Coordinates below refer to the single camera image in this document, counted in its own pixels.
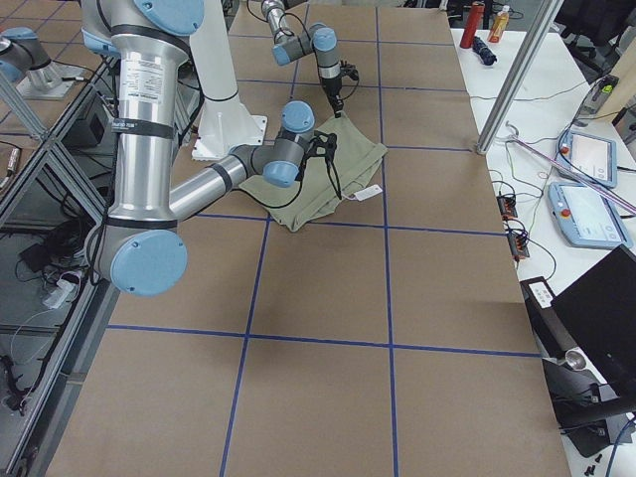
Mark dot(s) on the olive green long-sleeve shirt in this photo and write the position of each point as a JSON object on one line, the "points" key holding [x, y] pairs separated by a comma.
{"points": [[357, 159]]}

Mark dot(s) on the black monitor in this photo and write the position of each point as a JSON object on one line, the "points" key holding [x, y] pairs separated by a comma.
{"points": [[598, 312]]}

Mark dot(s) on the near teach pendant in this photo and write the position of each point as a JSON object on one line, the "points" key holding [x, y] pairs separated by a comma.
{"points": [[586, 219]]}

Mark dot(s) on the teach pendant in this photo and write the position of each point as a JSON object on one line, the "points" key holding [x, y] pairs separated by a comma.
{"points": [[586, 219], [585, 154]]}

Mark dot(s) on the aluminium frame post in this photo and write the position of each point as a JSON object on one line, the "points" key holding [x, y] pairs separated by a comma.
{"points": [[521, 64]]}

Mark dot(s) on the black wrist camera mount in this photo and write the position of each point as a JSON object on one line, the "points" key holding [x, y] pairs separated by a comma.
{"points": [[321, 145], [348, 70]]}

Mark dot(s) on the orange connector board far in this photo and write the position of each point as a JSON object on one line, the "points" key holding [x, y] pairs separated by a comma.
{"points": [[507, 207]]}

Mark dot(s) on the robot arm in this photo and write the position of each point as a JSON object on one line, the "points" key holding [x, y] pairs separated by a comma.
{"points": [[318, 40], [136, 246]]}

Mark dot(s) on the orange drink bottle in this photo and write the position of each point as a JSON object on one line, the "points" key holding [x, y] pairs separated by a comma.
{"points": [[499, 25]]}

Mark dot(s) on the orange connector board near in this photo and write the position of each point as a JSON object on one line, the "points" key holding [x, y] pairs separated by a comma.
{"points": [[518, 244]]}

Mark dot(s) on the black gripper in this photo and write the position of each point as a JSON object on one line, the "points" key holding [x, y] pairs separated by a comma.
{"points": [[331, 89]]}

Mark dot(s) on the red cylinder bottle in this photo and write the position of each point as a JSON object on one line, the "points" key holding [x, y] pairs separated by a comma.
{"points": [[475, 16]]}

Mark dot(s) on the folded dark blue umbrella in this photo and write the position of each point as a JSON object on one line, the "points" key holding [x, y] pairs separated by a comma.
{"points": [[484, 53]]}

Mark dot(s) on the white shirt price tag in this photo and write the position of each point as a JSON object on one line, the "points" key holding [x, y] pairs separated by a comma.
{"points": [[368, 193]]}

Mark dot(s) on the orange connector board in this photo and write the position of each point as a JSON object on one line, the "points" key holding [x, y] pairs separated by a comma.
{"points": [[507, 207], [518, 244]]}

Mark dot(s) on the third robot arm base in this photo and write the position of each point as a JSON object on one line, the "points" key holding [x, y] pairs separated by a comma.
{"points": [[26, 63]]}

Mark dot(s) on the far teach pendant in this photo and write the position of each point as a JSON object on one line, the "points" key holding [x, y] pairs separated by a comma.
{"points": [[585, 154]]}

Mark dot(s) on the black labelled box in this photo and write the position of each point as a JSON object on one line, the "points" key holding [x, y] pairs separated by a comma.
{"points": [[552, 334]]}

